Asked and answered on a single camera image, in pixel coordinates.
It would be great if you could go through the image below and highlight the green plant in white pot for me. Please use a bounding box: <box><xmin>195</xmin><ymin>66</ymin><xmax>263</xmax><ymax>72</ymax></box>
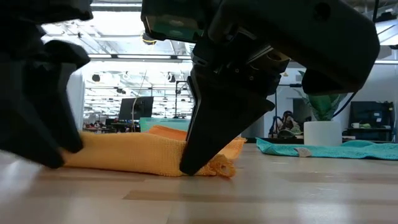
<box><xmin>294</xmin><ymin>70</ymin><xmax>349</xmax><ymax>147</ymax></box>

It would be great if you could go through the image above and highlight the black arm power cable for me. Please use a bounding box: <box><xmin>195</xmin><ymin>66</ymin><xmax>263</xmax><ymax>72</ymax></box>
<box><xmin>331</xmin><ymin>91</ymin><xmax>357</xmax><ymax>118</ymax></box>

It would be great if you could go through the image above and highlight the black metal table frame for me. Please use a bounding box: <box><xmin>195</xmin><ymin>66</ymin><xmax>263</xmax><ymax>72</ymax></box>
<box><xmin>82</xmin><ymin>129</ymin><xmax>398</xmax><ymax>145</ymax></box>

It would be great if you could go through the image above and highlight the black shelf unit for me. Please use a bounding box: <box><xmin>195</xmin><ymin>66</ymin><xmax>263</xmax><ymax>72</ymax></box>
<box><xmin>348</xmin><ymin>101</ymin><xmax>396</xmax><ymax>142</ymax></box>

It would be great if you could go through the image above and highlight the orange microfiber towel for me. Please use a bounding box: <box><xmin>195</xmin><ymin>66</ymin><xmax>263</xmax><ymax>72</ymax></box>
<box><xmin>60</xmin><ymin>124</ymin><xmax>247</xmax><ymax>179</ymax></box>

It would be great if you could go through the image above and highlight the white pillar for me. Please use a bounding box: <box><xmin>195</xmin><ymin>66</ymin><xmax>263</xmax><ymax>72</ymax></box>
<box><xmin>67</xmin><ymin>71</ymin><xmax>86</xmax><ymax>133</ymax></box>

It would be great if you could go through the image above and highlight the person with headphones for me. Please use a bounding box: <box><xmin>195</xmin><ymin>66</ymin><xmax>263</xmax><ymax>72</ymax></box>
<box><xmin>273</xmin><ymin>110</ymin><xmax>301</xmax><ymax>138</ymax></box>

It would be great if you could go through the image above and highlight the overhead LED light bar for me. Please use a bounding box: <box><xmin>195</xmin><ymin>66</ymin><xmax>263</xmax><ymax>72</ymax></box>
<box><xmin>88</xmin><ymin>53</ymin><xmax>398</xmax><ymax>65</ymax></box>

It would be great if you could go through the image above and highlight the teal microfiber towel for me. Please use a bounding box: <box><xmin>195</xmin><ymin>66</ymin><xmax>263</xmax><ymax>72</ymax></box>
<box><xmin>256</xmin><ymin>137</ymin><xmax>398</xmax><ymax>161</ymax></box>

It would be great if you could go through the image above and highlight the translucent teal plastic basket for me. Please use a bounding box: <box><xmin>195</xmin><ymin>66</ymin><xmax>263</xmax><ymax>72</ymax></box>
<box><xmin>139</xmin><ymin>117</ymin><xmax>191</xmax><ymax>133</ymax></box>

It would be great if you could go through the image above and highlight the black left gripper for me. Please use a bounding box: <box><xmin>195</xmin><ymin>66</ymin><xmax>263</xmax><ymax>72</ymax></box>
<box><xmin>0</xmin><ymin>0</ymin><xmax>94</xmax><ymax>169</ymax></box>

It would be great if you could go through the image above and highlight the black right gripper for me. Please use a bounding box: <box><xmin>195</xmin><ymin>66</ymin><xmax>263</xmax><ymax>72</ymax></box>
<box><xmin>190</xmin><ymin>0</ymin><xmax>381</xmax><ymax>98</ymax></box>

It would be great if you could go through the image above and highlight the black background monitor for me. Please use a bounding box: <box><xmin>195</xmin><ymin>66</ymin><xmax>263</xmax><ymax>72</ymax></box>
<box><xmin>118</xmin><ymin>96</ymin><xmax>155</xmax><ymax>121</ymax></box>

